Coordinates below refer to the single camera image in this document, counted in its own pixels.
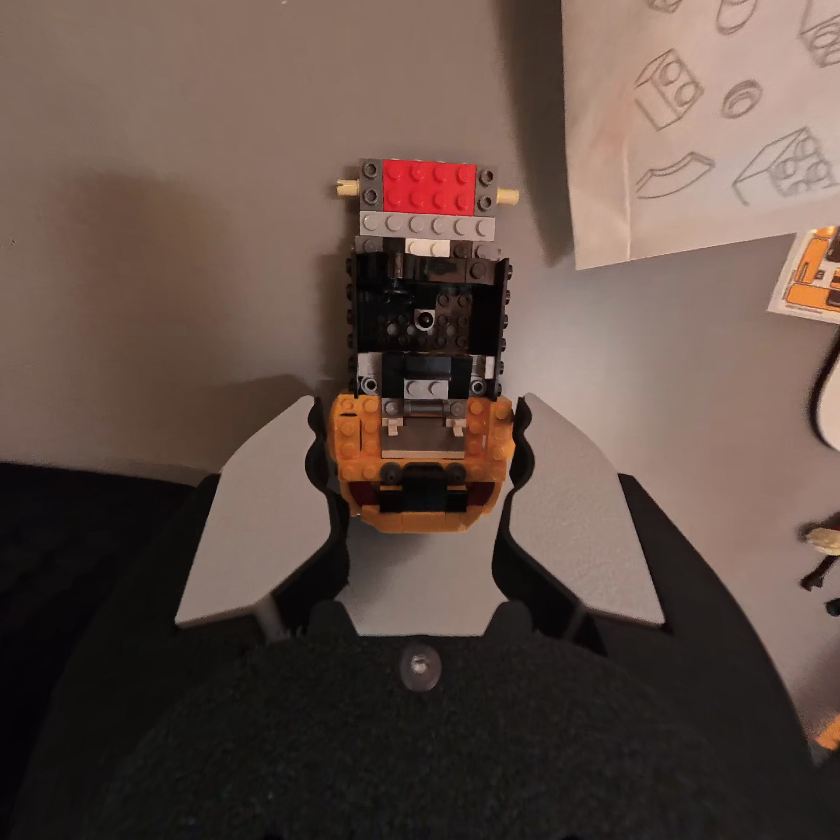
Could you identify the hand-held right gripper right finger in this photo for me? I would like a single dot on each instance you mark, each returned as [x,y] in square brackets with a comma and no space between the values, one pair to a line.
[577,525]

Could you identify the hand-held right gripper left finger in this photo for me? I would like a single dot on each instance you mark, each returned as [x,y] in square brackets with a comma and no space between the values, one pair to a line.
[262,525]

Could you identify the orange and black lego car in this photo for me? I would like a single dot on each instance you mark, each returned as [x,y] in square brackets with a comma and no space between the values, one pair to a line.
[426,295]

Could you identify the red lego minifigure parts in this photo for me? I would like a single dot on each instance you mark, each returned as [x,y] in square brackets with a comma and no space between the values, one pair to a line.
[823,538]

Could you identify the small orange lego piece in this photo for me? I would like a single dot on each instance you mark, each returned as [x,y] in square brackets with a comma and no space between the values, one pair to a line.
[830,735]

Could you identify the orange lego sticker sheet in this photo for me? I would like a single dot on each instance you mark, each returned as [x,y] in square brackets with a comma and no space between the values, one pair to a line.
[807,282]

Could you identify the white printed paper bag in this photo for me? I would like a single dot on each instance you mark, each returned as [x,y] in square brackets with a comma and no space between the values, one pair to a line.
[689,131]

